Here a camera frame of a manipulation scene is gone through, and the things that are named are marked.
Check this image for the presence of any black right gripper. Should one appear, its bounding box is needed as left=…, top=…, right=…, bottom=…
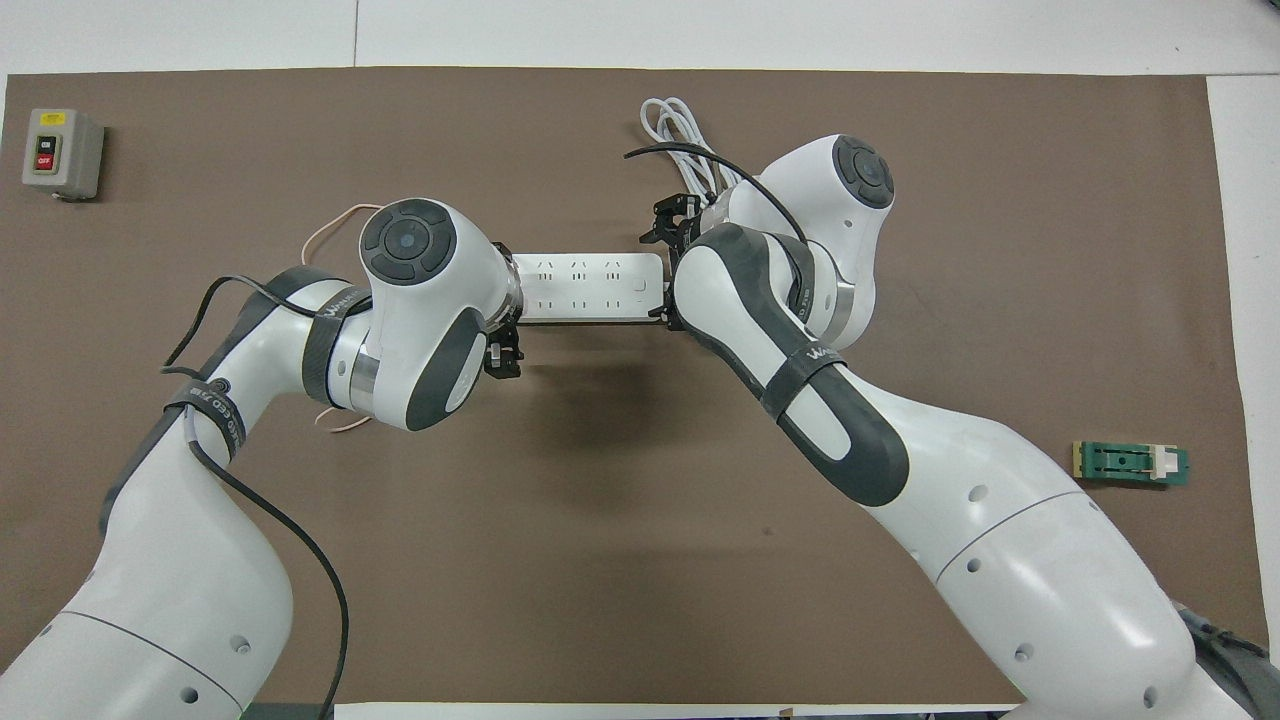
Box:
left=640, top=194, right=709, bottom=332

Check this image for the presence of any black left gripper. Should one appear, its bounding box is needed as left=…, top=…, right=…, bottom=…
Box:
left=484, top=310, right=525, bottom=382

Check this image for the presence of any white power strip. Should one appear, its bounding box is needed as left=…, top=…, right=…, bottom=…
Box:
left=513, top=252, right=668, bottom=324

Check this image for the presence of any pink charging cable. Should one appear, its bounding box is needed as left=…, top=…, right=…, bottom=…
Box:
left=300, top=203, right=381, bottom=433

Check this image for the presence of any brown table mat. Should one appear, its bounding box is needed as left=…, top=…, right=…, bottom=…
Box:
left=0, top=67, right=1263, bottom=706

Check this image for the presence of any green circuit board part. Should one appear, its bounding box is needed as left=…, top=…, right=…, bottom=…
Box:
left=1072, top=440, right=1191, bottom=491

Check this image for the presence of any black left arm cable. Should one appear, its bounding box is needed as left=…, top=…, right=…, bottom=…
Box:
left=160, top=275, right=351, bottom=720

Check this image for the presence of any grey push-button switch box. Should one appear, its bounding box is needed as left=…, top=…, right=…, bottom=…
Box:
left=22, top=108, right=106, bottom=203

